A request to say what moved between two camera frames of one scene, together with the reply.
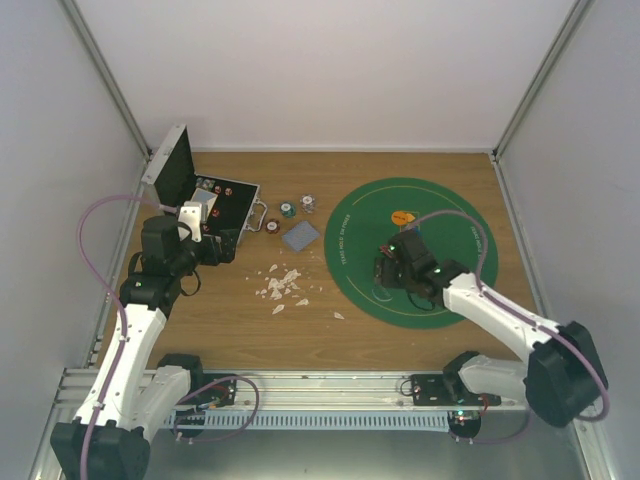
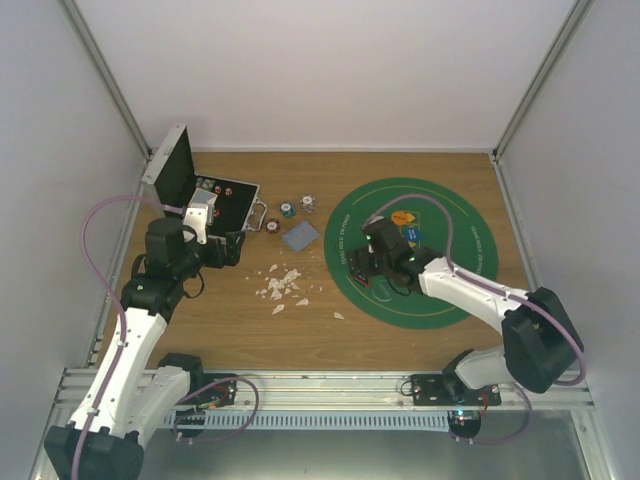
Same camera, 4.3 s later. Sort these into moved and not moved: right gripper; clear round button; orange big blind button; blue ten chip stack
Moved: right gripper
Not moved: blue ten chip stack; orange big blind button; clear round button
